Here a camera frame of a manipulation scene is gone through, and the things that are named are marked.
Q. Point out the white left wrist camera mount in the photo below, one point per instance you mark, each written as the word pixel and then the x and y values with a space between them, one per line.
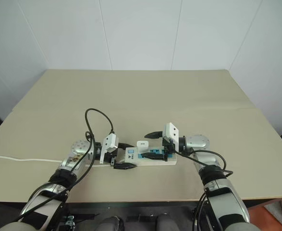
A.
pixel 109 142

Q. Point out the small teal clip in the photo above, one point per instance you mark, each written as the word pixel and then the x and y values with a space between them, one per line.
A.
pixel 70 220

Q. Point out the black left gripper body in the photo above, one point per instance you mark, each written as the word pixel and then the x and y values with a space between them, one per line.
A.
pixel 114 158

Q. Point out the white charger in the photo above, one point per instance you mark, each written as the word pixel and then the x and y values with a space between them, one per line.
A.
pixel 142 144

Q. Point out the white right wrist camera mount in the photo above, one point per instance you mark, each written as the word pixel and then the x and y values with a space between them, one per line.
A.
pixel 171 131

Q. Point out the white power strip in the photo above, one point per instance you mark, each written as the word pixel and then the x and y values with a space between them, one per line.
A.
pixel 152 162

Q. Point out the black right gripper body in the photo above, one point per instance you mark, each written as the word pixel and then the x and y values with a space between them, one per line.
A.
pixel 169 149

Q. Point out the grey rounded shape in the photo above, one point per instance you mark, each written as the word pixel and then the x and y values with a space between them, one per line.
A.
pixel 110 223

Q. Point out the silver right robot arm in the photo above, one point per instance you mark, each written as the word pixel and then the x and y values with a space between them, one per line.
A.
pixel 198 142

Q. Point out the black table frame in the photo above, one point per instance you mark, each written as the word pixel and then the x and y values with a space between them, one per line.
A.
pixel 131 205

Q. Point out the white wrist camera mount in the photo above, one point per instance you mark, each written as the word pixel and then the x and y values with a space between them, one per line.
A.
pixel 109 142
pixel 171 131

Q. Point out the grey foam piece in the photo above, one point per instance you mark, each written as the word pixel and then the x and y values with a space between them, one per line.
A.
pixel 278 208

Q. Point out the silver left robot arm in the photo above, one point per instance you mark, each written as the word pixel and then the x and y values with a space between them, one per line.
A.
pixel 79 146

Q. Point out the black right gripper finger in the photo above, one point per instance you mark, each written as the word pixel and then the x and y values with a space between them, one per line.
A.
pixel 155 135
pixel 154 156

